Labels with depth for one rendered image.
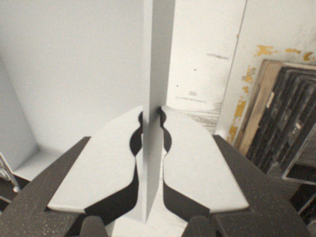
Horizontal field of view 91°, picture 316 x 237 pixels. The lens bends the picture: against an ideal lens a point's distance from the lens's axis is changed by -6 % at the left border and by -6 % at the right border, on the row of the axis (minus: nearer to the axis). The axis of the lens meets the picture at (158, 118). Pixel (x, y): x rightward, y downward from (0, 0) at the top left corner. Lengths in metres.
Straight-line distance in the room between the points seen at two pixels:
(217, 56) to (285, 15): 0.81
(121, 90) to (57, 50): 0.07
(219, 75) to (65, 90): 0.40
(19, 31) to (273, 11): 1.18
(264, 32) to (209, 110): 0.79
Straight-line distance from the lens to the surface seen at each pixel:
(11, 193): 1.14
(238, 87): 1.27
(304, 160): 1.04
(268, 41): 1.24
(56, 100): 0.22
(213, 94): 0.52
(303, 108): 0.86
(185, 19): 0.48
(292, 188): 1.36
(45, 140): 0.29
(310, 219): 1.49
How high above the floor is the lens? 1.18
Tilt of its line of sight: 56 degrees down
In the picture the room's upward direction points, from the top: 154 degrees counter-clockwise
